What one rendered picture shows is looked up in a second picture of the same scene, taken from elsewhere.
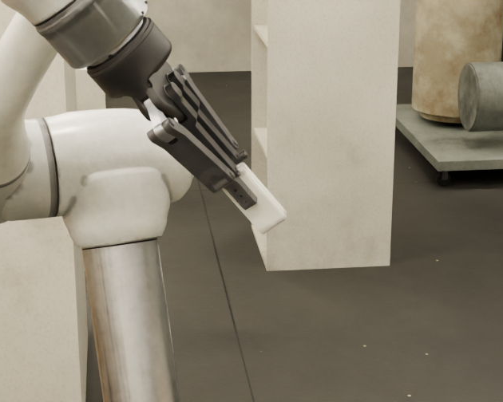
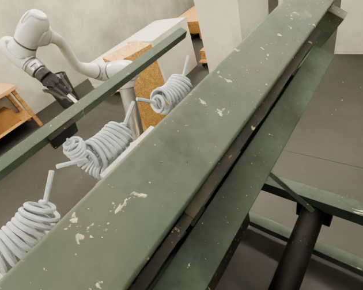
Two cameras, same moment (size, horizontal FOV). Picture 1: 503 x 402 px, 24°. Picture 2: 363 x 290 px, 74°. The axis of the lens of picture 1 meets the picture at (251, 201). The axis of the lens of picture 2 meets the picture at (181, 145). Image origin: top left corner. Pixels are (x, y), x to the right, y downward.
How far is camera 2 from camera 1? 146 cm
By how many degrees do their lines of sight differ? 52
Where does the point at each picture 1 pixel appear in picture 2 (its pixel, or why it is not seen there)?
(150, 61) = (39, 77)
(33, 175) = (103, 75)
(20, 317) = not seen: hidden behind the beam
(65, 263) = not seen: hidden behind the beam
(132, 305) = (124, 100)
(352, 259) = not seen: outside the picture
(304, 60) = not seen: outside the picture
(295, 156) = (348, 18)
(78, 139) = (109, 68)
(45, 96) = (234, 16)
